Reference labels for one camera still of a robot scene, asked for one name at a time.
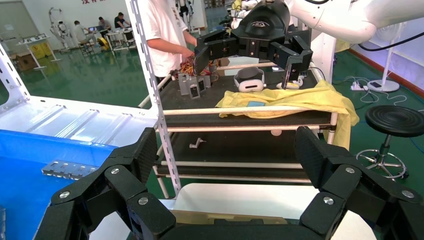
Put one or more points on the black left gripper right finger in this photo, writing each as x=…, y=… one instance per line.
x=357, y=198

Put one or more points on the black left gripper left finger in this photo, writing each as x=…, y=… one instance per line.
x=99, y=198

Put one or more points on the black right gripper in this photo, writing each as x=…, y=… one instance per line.
x=261, y=26

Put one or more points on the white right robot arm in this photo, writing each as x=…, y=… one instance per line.
x=348, y=16

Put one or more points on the white VR headset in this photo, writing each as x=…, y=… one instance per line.
x=250, y=82

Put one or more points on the white VR controller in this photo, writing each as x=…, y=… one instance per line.
x=291, y=85

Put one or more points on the yellow cloth garment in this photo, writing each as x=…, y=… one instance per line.
x=298, y=99

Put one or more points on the pile of grey metal parts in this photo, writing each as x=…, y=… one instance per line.
x=193, y=86

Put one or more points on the white upright panel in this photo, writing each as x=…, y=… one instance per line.
x=326, y=56

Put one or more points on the blue plastic bin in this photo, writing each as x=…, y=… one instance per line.
x=20, y=198

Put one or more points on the black round stool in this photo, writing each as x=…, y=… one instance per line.
x=394, y=121

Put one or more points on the standing person in white shirt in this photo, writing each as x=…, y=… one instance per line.
x=162, y=33

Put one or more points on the tube cart with black shelves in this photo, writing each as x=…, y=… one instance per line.
x=232, y=145

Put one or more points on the small white tube connector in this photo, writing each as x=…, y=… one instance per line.
x=196, y=143

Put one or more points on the white power strip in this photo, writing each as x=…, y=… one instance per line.
x=357, y=86

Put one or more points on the white fan stand base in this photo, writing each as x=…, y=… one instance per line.
x=384, y=85

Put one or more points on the white office desks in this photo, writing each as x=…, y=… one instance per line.
x=121, y=33

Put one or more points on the seated person in black shirt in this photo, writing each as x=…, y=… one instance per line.
x=120, y=20

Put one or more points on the brown cardboard carton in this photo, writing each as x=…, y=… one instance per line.
x=26, y=62

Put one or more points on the yellow floor sign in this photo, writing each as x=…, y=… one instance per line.
x=40, y=51

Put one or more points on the seated person in grey shirt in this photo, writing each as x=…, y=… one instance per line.
x=81, y=33

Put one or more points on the white workbench with tools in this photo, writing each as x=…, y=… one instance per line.
x=34, y=40

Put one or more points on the white humanoid robot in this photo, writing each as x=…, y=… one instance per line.
x=62, y=30

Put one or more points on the flat slotted metal bracket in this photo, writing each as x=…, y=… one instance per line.
x=66, y=169

